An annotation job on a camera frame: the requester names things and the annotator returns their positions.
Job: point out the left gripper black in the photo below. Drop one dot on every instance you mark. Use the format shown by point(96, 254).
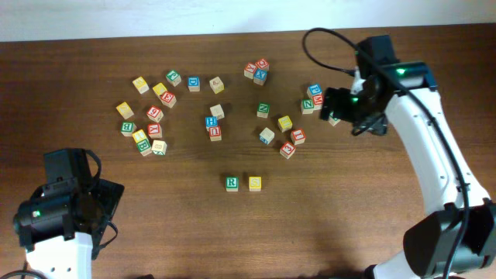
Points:
point(110, 194)

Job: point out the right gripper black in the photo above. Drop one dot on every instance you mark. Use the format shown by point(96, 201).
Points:
point(373, 122)

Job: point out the yellow block edge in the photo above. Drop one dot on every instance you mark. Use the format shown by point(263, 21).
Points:
point(125, 110)

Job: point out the yellow block S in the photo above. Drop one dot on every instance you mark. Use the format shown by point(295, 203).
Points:
point(255, 183)

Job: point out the green block R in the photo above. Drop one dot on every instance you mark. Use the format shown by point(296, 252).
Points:
point(232, 183)

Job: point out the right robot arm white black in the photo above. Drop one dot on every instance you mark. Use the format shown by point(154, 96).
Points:
point(457, 234)

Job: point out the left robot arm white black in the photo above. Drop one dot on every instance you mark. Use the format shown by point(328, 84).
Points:
point(61, 226)

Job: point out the green block V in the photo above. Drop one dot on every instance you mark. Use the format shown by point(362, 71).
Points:
point(333, 121)

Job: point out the red block M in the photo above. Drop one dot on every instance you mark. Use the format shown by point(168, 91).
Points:
point(317, 101)

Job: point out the blue block P right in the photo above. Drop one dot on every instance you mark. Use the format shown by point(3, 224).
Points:
point(314, 89)

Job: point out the green block N right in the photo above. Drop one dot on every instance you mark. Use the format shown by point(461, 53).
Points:
point(307, 106)

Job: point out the green block n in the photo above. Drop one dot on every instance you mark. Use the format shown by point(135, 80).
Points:
point(263, 110)
point(307, 106)

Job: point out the red block I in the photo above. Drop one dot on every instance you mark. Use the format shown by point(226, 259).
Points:
point(298, 136)

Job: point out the yellow block E centre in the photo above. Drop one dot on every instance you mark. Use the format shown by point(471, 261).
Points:
point(284, 123)

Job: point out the red block 3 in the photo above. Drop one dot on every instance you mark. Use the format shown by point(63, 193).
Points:
point(287, 150)

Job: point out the green block B lower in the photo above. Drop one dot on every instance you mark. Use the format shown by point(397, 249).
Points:
point(144, 147)

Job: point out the green block b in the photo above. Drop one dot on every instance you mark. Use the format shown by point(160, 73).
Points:
point(128, 128)
point(144, 147)

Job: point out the green block B left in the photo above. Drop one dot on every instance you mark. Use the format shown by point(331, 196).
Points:
point(128, 128)

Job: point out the yellow block lower left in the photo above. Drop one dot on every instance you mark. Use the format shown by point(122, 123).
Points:
point(139, 136)

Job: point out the green block N centre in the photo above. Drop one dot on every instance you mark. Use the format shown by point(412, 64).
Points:
point(263, 110)

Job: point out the wooden block blue side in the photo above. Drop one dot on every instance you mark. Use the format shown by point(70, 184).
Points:
point(266, 136)

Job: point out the red block Y left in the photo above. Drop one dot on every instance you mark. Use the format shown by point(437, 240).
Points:
point(155, 131)

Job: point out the red block y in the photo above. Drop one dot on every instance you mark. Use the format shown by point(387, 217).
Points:
point(249, 70)
point(155, 131)

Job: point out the blue block X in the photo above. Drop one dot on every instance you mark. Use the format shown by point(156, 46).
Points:
point(259, 77)

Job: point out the red block Q top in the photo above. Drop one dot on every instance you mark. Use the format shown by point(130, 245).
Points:
point(262, 64)

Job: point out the red block 6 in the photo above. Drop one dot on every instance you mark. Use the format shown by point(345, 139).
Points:
point(155, 114)

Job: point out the red block Y top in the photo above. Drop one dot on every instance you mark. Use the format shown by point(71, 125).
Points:
point(249, 70)

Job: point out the yellow block far left top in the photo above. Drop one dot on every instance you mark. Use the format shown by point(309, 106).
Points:
point(141, 85)

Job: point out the red block E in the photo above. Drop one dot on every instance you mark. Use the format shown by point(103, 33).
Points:
point(168, 99)

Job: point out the yellow block beside E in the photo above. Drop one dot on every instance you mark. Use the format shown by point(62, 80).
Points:
point(159, 89)

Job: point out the plain wooden block centre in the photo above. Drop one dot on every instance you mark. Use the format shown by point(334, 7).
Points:
point(217, 111)

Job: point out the wooden block yellow side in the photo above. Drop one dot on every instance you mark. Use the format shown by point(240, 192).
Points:
point(216, 85)

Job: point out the blue block H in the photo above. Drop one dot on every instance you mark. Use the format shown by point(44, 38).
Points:
point(210, 122)

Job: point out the green block P top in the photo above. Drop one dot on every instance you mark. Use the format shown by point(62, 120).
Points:
point(173, 78)

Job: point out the blue block D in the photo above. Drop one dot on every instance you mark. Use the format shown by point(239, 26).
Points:
point(194, 84)

